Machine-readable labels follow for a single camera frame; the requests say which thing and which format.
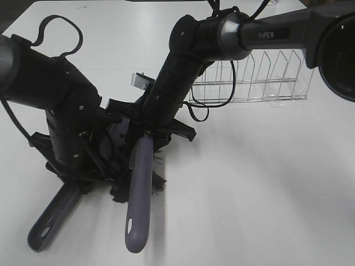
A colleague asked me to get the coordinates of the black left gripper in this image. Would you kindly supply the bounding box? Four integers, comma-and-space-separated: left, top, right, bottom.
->
29, 130, 111, 196

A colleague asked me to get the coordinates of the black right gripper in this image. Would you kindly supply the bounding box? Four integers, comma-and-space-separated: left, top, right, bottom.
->
109, 99, 196, 152

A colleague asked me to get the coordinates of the purple hand brush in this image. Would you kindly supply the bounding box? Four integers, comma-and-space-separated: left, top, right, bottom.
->
109, 119, 166, 253

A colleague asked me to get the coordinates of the purple dustpan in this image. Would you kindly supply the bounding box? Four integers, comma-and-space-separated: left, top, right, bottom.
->
27, 116, 129, 252

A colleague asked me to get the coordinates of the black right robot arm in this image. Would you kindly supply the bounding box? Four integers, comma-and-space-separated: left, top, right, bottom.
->
109, 1, 354, 151

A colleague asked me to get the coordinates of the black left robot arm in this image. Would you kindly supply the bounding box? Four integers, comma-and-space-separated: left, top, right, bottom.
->
1, 35, 109, 194

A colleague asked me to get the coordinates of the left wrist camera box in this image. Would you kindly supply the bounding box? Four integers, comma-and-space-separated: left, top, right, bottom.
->
95, 100, 123, 124

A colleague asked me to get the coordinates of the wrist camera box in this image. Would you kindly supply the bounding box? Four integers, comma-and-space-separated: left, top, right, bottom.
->
131, 73, 155, 90
95, 100, 123, 124

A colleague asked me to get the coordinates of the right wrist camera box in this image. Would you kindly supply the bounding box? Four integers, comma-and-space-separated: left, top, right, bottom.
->
131, 73, 155, 90

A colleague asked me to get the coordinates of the chrome wire dish rack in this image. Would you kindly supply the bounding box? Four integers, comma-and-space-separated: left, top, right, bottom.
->
187, 49, 313, 105

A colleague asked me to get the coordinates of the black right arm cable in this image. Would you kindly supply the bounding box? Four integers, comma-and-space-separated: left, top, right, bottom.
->
184, 0, 271, 122

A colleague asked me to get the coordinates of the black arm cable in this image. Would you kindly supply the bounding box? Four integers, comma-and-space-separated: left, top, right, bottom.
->
0, 16, 111, 181
184, 0, 271, 122

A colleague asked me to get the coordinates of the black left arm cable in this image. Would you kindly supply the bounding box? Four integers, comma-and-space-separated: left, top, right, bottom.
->
0, 16, 111, 181

